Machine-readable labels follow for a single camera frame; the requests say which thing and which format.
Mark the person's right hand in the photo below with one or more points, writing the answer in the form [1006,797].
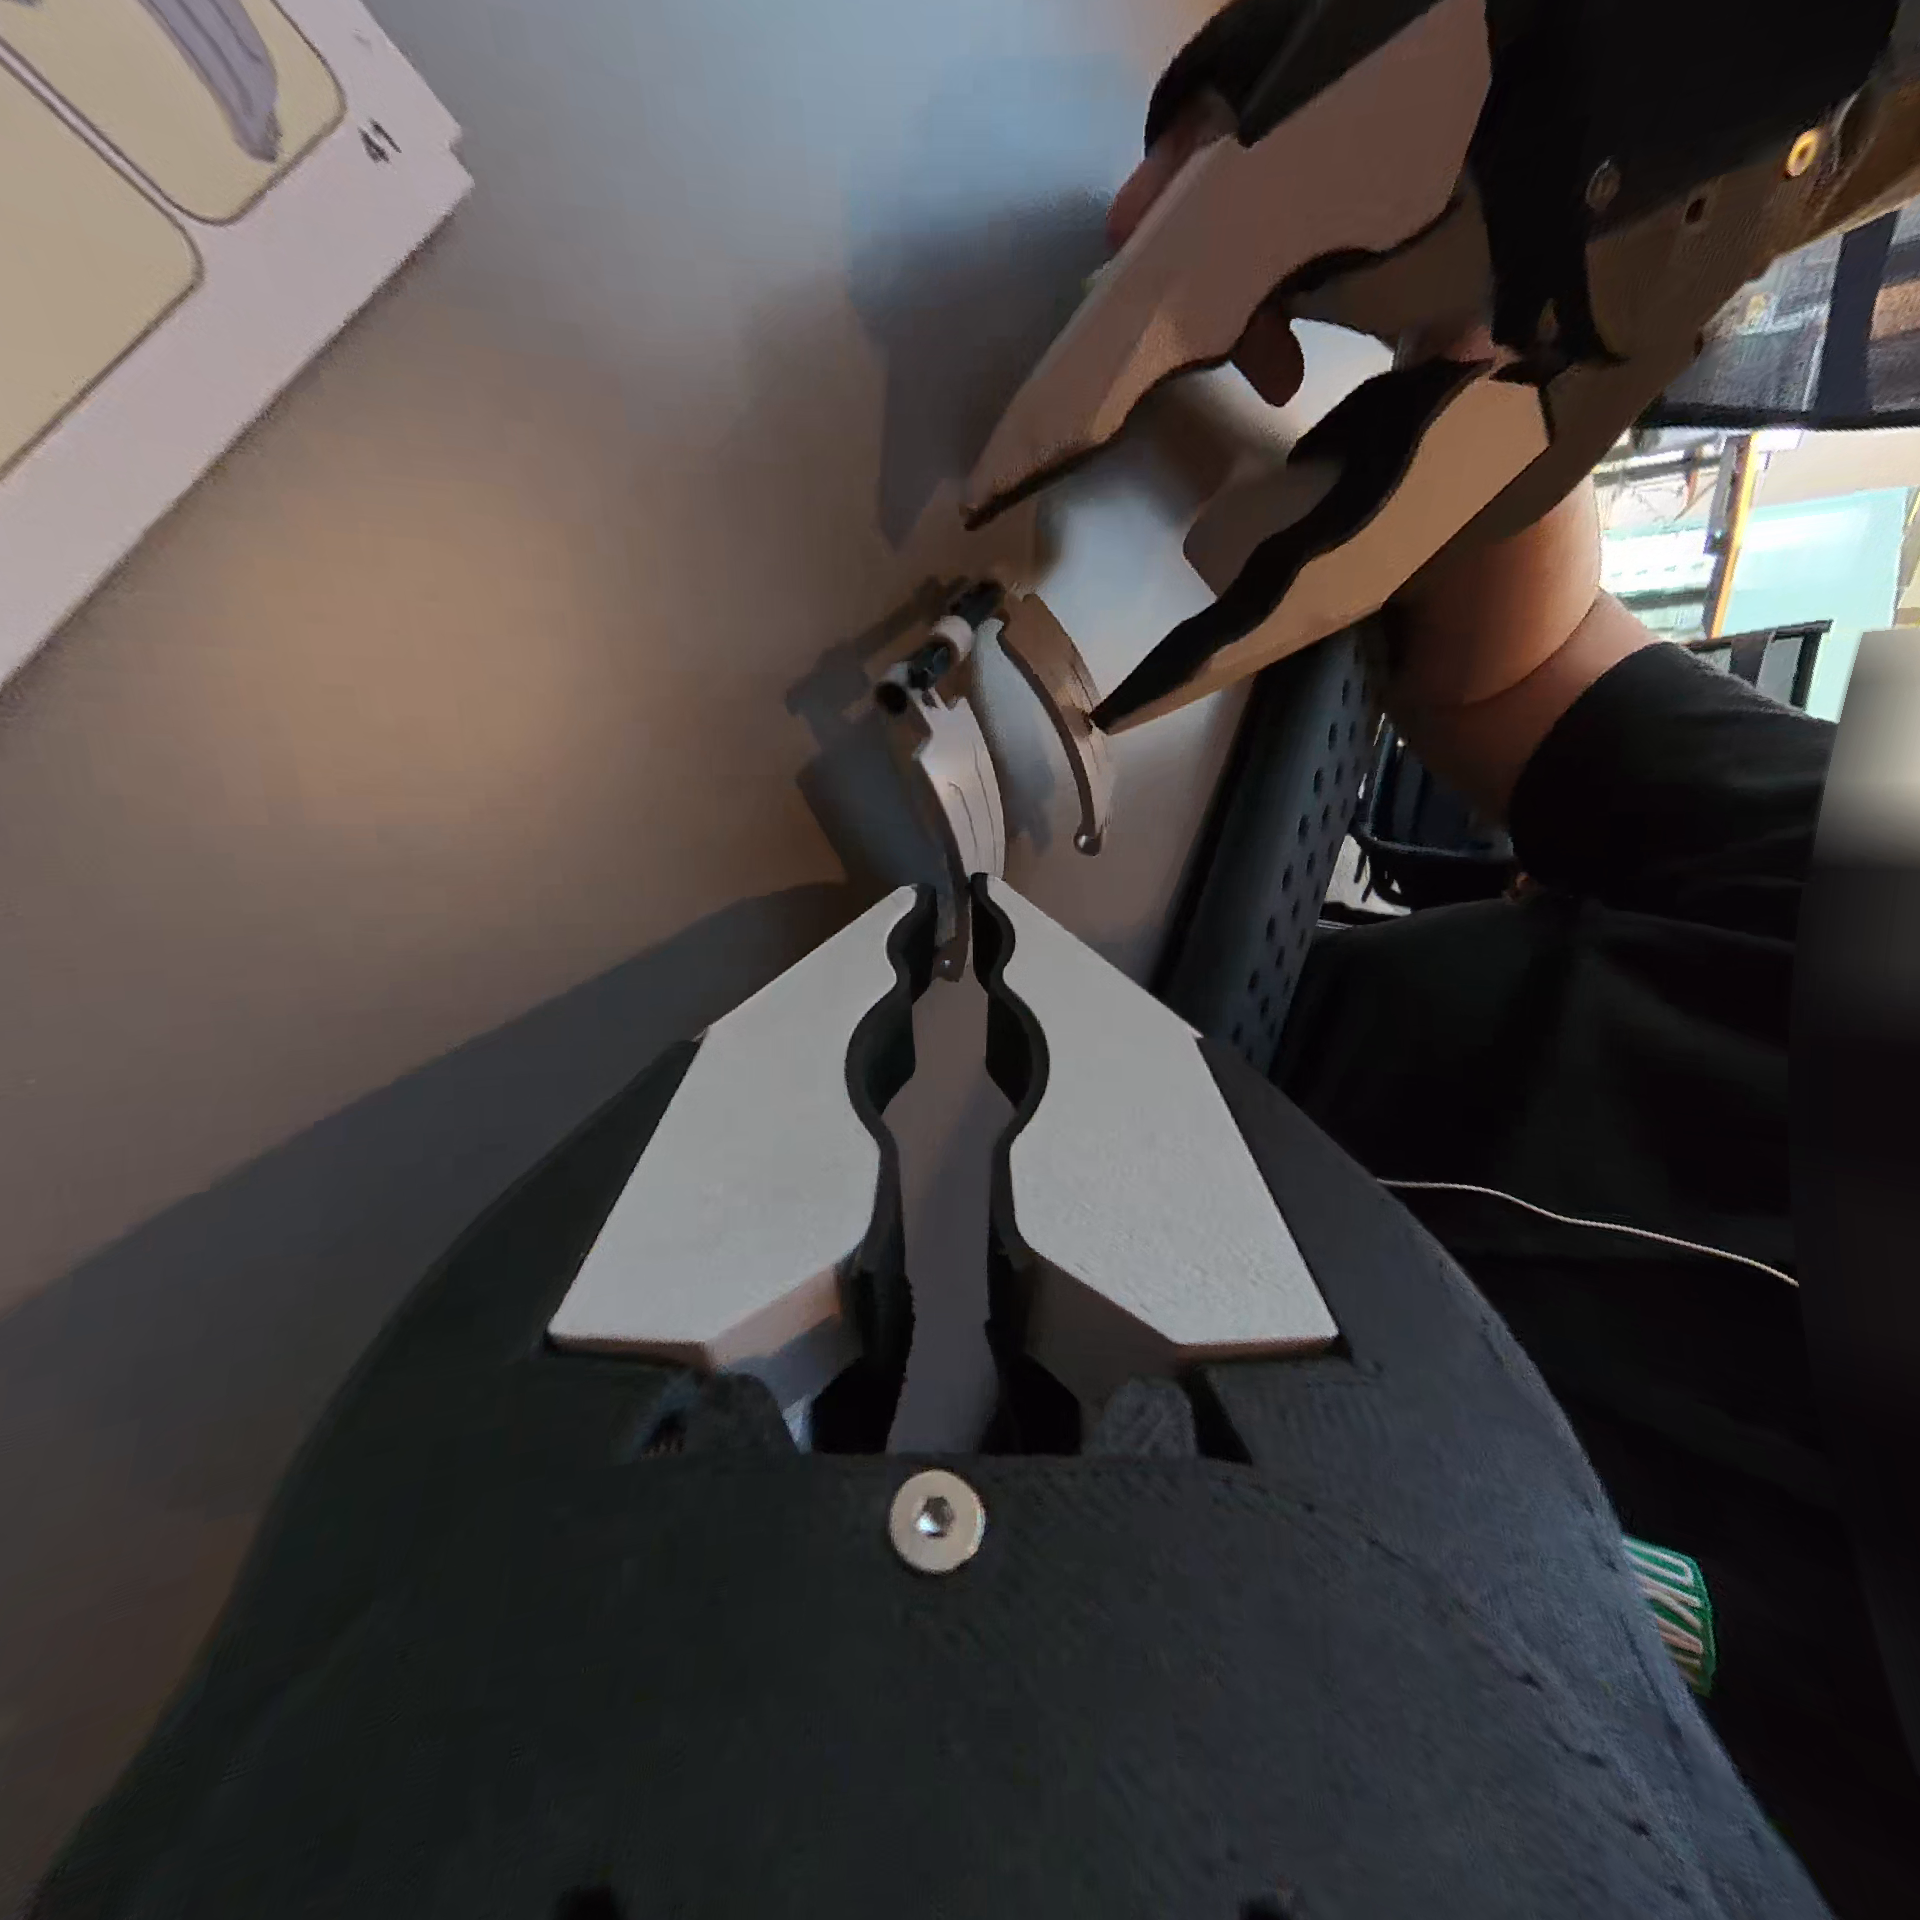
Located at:
[1148,195]

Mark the white earphone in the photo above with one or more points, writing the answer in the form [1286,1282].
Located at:
[1501,1194]

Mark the black perforated plastic panel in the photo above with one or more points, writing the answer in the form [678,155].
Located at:
[1290,840]

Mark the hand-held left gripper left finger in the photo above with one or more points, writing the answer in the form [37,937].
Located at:
[721,1200]

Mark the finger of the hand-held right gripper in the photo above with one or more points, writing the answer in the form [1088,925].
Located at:
[1170,271]
[1440,510]

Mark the black toy axle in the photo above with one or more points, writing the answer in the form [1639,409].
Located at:
[943,657]

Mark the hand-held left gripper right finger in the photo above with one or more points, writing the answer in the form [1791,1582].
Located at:
[1170,1200]

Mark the grey curved panel brick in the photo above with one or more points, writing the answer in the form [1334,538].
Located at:
[1072,704]
[960,795]

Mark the grey desk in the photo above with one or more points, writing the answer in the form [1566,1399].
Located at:
[525,600]

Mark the open building instruction booklet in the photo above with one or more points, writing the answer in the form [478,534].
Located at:
[300,301]

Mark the person's black shirt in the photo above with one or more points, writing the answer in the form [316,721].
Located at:
[1574,975]

